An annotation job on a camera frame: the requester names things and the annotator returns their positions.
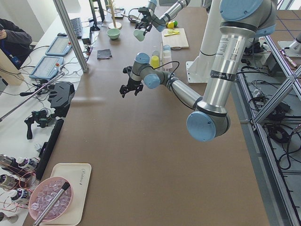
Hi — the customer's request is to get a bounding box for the metal scoop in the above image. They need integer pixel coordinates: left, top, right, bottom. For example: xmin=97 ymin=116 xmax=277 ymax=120
xmin=121 ymin=14 xmax=141 ymax=23

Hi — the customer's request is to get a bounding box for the green bowl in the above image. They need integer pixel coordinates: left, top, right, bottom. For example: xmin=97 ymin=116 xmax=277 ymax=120
xmin=107 ymin=28 xmax=120 ymax=40

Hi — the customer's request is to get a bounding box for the aluminium frame post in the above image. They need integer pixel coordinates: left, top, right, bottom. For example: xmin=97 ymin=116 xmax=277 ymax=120
xmin=53 ymin=0 xmax=88 ymax=73

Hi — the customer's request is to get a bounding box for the black keyboard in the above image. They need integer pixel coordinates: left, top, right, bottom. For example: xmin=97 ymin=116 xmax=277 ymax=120
xmin=70 ymin=17 xmax=82 ymax=39

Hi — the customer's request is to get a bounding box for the grey folded cloth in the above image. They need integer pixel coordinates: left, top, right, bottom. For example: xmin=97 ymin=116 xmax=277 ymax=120
xmin=97 ymin=49 xmax=112 ymax=60

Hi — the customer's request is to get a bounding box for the wooden mug tree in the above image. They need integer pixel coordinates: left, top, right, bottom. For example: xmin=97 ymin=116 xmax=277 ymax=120
xmin=104 ymin=0 xmax=122 ymax=30

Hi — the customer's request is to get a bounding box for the white plastic cup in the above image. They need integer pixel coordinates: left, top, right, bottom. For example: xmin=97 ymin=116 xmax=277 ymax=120
xmin=163 ymin=50 xmax=172 ymax=64

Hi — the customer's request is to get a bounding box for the pink bowl with ice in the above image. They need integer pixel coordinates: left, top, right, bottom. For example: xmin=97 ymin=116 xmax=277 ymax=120
xmin=29 ymin=177 xmax=73 ymax=222

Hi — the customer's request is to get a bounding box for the wooden cutting board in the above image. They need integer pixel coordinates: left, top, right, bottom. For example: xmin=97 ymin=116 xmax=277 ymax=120
xmin=161 ymin=28 xmax=189 ymax=49

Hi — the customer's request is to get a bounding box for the yellow plastic knife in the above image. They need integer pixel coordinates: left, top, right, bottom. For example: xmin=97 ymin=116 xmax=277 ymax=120
xmin=164 ymin=32 xmax=180 ymax=37

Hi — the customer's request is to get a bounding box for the seated person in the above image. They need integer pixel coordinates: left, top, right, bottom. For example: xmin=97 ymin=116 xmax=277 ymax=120
xmin=0 ymin=19 xmax=32 ymax=69

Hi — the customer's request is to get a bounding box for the cream plastic tray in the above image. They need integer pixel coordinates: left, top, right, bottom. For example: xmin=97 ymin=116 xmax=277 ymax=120
xmin=41 ymin=163 xmax=92 ymax=226

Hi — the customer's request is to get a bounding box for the grey plastic cup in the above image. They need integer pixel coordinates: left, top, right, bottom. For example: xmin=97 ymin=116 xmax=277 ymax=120
xmin=152 ymin=46 xmax=160 ymax=57

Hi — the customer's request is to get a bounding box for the metal pole tool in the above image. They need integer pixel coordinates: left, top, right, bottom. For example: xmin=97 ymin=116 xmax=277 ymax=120
xmin=33 ymin=182 xmax=70 ymax=226

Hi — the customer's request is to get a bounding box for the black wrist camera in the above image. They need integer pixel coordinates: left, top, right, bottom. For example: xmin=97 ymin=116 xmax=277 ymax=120
xmin=123 ymin=66 xmax=132 ymax=76
xmin=138 ymin=7 xmax=150 ymax=15

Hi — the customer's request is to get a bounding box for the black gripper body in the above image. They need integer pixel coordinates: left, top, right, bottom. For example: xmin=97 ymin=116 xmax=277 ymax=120
xmin=126 ymin=78 xmax=142 ymax=92
xmin=140 ymin=15 xmax=152 ymax=29

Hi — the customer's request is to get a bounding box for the green plastic cup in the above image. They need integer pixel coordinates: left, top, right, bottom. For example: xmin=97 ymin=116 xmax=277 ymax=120
xmin=133 ymin=29 xmax=145 ymax=41

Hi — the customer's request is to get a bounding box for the white wire cup rack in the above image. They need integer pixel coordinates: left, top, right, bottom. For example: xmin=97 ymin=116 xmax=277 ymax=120
xmin=156 ymin=43 xmax=173 ymax=71

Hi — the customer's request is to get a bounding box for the light blue plastic cup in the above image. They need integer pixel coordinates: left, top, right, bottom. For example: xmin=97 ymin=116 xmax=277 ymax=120
xmin=163 ymin=45 xmax=171 ymax=51

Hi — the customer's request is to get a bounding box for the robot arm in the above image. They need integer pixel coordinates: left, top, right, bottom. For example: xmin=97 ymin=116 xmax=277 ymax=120
xmin=134 ymin=0 xmax=190 ymax=41
xmin=120 ymin=0 xmax=277 ymax=142

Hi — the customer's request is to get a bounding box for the blue teach pendant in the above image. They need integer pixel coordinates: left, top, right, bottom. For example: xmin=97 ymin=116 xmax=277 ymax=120
xmin=45 ymin=37 xmax=72 ymax=57
xmin=29 ymin=56 xmax=64 ymax=80

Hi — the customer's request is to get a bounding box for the yellow plastic cup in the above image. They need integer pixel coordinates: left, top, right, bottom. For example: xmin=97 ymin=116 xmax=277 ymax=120
xmin=150 ymin=55 xmax=160 ymax=68

